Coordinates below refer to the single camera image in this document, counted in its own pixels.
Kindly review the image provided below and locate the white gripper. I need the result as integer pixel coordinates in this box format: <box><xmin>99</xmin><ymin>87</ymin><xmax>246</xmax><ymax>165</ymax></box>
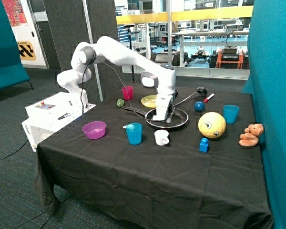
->
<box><xmin>152</xmin><ymin>94</ymin><xmax>173</xmax><ymax>121</ymax></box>

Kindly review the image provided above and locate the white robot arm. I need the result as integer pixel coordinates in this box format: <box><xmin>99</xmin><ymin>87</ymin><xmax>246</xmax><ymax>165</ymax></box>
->
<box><xmin>57</xmin><ymin>36</ymin><xmax>175</xmax><ymax>121</ymax></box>

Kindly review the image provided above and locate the yellow plastic plate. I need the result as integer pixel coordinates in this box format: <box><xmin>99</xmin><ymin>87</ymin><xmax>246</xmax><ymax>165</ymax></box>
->
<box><xmin>141</xmin><ymin>95</ymin><xmax>157</xmax><ymax>108</ymax></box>

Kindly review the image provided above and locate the white ceramic mug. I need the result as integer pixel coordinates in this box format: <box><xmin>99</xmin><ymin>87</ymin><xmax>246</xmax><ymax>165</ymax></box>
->
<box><xmin>154</xmin><ymin>130</ymin><xmax>170</xmax><ymax>146</ymax></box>

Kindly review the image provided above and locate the pink plastic cup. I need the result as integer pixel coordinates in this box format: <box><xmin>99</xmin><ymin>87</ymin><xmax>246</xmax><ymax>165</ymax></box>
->
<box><xmin>122</xmin><ymin>86</ymin><xmax>133</xmax><ymax>100</ymax></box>

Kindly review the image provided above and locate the small dark blue ball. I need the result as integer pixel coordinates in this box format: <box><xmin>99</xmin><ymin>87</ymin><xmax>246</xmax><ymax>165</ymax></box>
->
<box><xmin>194</xmin><ymin>102</ymin><xmax>205</xmax><ymax>112</ymax></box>

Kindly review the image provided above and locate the black ladle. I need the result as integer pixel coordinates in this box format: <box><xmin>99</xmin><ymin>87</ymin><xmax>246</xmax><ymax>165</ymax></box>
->
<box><xmin>173</xmin><ymin>87</ymin><xmax>208</xmax><ymax>106</ymax></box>

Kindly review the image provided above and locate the blue plastic cup near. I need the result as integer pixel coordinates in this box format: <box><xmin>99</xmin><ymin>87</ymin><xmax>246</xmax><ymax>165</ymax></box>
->
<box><xmin>125</xmin><ymin>123</ymin><xmax>143</xmax><ymax>145</ymax></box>

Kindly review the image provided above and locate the blue plastic cup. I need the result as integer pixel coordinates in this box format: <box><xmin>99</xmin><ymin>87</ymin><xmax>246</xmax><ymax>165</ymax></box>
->
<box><xmin>125</xmin><ymin>123</ymin><xmax>143</xmax><ymax>145</ymax></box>
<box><xmin>223</xmin><ymin>104</ymin><xmax>240</xmax><ymax>124</ymax></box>

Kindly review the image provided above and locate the red white marker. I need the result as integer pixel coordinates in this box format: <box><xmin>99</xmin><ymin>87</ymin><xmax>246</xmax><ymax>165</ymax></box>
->
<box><xmin>203</xmin><ymin>94</ymin><xmax>214</xmax><ymax>103</ymax></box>

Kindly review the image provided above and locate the green toy pepper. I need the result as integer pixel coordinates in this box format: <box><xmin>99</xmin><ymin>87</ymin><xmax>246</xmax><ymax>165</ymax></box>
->
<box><xmin>116</xmin><ymin>99</ymin><xmax>125</xmax><ymax>107</ymax></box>

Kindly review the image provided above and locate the yellow smiley ball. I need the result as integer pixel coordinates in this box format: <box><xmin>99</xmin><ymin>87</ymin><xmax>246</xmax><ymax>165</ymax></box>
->
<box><xmin>198</xmin><ymin>112</ymin><xmax>226</xmax><ymax>139</ymax></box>

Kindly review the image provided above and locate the blue toy brick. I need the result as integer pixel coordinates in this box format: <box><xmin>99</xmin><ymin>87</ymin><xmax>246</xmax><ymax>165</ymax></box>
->
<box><xmin>199</xmin><ymin>138</ymin><xmax>209</xmax><ymax>153</ymax></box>

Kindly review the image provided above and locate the black tablecloth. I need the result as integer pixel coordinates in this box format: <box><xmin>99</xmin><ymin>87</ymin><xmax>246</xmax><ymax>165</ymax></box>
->
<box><xmin>33</xmin><ymin>89</ymin><xmax>274</xmax><ymax>229</ymax></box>

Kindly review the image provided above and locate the blue plastic cup far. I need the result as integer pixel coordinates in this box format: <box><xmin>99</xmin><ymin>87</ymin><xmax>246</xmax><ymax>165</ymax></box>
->
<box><xmin>223</xmin><ymin>104</ymin><xmax>240</xmax><ymax>124</ymax></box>

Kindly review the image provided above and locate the purple plastic bowl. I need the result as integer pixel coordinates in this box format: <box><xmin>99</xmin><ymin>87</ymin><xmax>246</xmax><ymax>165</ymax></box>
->
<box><xmin>82</xmin><ymin>121</ymin><xmax>106</xmax><ymax>140</ymax></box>

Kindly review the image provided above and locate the black tripod stand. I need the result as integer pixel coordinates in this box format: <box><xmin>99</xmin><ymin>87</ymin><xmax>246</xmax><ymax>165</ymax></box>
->
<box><xmin>123</xmin><ymin>23</ymin><xmax>137</xmax><ymax>83</ymax></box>

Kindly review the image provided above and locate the brown teddy bear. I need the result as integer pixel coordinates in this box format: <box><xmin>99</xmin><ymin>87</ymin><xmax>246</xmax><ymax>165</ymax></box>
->
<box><xmin>239</xmin><ymin>124</ymin><xmax>264</xmax><ymax>147</ymax></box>

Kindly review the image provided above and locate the white robot control box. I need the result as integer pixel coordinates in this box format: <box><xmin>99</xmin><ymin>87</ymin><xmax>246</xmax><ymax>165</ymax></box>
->
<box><xmin>21</xmin><ymin>92</ymin><xmax>96</xmax><ymax>152</ymax></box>

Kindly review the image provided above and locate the teal sofa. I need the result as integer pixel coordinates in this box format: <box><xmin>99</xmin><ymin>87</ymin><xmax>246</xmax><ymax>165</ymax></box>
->
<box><xmin>0</xmin><ymin>0</ymin><xmax>30</xmax><ymax>90</ymax></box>

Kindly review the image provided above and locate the black pan with handle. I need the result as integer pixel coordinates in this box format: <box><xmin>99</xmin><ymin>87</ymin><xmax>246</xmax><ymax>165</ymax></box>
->
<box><xmin>122</xmin><ymin>106</ymin><xmax>189</xmax><ymax>129</ymax></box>

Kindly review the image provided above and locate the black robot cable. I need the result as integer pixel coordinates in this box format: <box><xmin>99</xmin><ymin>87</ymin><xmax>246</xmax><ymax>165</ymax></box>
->
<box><xmin>80</xmin><ymin>57</ymin><xmax>155</xmax><ymax>120</ymax></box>

